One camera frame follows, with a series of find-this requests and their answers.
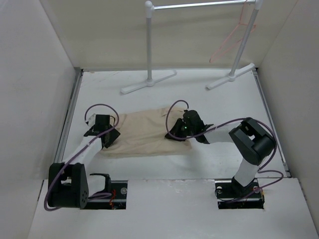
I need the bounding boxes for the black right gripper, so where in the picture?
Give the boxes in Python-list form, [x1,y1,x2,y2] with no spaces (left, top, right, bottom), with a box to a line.
[165,118,195,141]

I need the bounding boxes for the beige cargo trousers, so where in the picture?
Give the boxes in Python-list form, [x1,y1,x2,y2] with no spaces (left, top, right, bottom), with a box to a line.
[101,107,192,157]

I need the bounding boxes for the pink wire hanger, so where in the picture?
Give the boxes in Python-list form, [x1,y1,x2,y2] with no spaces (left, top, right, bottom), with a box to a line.
[208,0,255,64]

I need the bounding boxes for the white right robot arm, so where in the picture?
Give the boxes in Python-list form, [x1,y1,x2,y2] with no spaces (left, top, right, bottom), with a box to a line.
[165,110,277,198]

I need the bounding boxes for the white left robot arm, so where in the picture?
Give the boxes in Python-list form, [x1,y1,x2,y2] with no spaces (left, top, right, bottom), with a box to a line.
[44,114,120,211]

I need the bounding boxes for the white clothes rack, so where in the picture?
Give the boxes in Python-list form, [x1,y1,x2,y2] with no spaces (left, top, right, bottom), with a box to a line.
[120,0,263,95]

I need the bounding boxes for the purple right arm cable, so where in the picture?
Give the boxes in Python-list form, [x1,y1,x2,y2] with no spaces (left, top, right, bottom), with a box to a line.
[165,100,285,202]

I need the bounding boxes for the aluminium left table rail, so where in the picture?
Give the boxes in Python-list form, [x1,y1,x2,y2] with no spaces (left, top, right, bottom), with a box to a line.
[48,67,83,167]

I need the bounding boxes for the aluminium table rail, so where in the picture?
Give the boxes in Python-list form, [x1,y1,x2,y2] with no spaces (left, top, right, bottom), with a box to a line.
[48,67,83,167]
[252,69,291,177]

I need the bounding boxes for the aluminium right table rail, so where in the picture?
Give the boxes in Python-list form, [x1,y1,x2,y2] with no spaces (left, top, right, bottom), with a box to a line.
[252,69,291,177]

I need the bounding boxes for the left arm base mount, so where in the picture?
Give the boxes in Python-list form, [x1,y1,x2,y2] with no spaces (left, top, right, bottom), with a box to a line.
[84,181,128,210]

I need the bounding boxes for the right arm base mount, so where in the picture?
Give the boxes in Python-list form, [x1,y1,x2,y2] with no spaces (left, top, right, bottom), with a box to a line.
[214,179,265,210]

